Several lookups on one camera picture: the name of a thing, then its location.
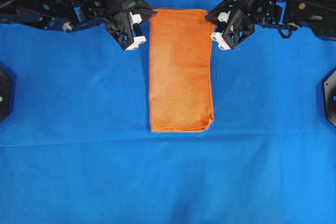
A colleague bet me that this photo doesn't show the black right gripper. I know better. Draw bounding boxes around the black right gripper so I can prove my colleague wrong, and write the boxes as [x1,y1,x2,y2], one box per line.
[205,0,283,50]

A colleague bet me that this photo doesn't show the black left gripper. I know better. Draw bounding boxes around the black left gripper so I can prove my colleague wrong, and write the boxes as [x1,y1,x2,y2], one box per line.
[102,0,157,50]

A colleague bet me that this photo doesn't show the orange towel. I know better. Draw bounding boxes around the orange towel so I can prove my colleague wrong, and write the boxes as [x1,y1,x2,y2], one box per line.
[149,8,214,133]

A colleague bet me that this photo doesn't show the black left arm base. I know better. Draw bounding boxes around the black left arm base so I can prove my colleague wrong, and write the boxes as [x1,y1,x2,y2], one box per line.
[1,62,16,123]

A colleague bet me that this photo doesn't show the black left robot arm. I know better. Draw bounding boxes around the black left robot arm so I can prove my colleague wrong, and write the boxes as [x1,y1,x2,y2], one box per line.
[1,0,157,35]

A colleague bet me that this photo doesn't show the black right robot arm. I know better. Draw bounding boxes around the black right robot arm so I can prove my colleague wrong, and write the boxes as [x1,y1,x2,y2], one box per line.
[103,0,335,50]

